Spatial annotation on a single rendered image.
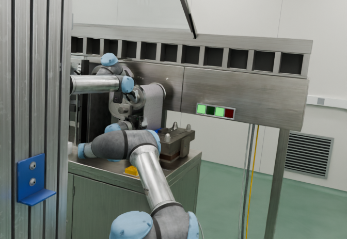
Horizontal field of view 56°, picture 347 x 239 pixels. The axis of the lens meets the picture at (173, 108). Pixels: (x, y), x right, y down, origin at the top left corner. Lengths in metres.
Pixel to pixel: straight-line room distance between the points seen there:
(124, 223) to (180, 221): 0.17
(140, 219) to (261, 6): 3.71
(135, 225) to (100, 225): 0.97
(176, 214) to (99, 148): 0.43
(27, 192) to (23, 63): 0.27
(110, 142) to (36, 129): 0.54
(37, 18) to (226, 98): 1.48
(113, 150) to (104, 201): 0.63
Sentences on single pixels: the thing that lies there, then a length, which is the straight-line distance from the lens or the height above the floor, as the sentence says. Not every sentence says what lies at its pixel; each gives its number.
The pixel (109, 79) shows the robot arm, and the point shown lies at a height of 1.38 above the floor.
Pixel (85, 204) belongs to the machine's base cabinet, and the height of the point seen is 0.66.
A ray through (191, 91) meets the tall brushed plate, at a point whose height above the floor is 1.29.
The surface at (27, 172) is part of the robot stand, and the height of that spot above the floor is 1.25.
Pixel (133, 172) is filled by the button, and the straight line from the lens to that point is 1.68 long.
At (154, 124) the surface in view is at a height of 1.08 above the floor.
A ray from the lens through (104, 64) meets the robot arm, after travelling 1.62.
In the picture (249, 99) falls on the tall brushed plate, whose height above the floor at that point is 1.29.
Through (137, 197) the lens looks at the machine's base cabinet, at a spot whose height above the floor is 0.79.
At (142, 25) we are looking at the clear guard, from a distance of 2.28.
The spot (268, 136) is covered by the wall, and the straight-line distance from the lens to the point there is 4.42.
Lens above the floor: 1.52
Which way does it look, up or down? 10 degrees down
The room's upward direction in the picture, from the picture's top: 5 degrees clockwise
